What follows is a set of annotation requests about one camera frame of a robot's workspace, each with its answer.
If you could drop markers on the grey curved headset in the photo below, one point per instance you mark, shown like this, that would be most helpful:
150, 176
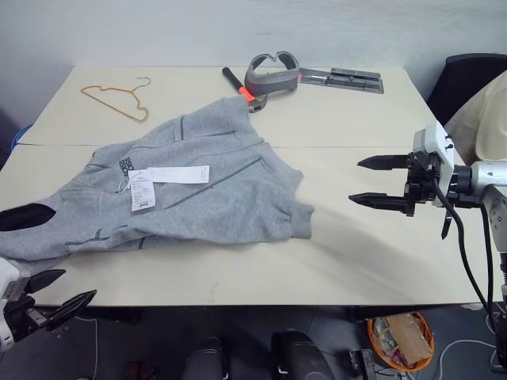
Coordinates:
269, 82

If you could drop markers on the black and orange hammer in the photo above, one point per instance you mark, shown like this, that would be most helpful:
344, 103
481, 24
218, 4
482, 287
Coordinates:
233, 79

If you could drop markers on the white printed price tag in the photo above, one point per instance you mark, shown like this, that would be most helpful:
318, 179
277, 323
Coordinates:
141, 192

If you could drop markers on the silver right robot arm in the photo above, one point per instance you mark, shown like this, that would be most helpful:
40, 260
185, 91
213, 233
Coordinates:
491, 174

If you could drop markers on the beige cushion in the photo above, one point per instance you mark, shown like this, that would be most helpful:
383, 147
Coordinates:
489, 118

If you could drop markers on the black office chair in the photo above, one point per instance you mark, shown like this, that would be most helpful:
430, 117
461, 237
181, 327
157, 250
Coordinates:
455, 79

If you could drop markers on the orange plastic basket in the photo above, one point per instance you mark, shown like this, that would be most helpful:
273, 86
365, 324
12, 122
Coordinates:
429, 336

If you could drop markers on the dark rounded shape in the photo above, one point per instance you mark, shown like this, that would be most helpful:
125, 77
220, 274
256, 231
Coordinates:
206, 360

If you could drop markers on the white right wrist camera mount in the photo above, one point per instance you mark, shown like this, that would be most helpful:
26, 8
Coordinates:
435, 140

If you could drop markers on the grey zip hoodie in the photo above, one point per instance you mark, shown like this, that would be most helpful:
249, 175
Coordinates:
222, 166

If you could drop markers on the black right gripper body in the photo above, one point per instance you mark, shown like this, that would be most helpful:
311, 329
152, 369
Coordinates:
420, 182

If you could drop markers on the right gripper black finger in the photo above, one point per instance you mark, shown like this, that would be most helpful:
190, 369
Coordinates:
386, 162
382, 200

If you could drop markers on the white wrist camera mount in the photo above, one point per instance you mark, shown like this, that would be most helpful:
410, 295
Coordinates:
8, 277
435, 140

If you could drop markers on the brown paper bag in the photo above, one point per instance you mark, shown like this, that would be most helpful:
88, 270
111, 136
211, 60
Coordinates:
410, 338

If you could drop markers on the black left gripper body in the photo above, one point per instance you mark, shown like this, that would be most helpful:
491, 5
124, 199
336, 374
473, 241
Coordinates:
27, 316

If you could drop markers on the black packaged tool set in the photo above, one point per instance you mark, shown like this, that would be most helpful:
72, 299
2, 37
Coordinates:
348, 79

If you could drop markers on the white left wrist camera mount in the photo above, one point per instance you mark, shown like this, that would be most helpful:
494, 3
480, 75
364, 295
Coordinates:
8, 277

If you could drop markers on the long white paper tag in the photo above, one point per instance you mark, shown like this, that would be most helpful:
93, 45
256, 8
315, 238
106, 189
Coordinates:
178, 175

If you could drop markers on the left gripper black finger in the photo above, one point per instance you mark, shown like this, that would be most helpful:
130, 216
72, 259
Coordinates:
69, 310
45, 280

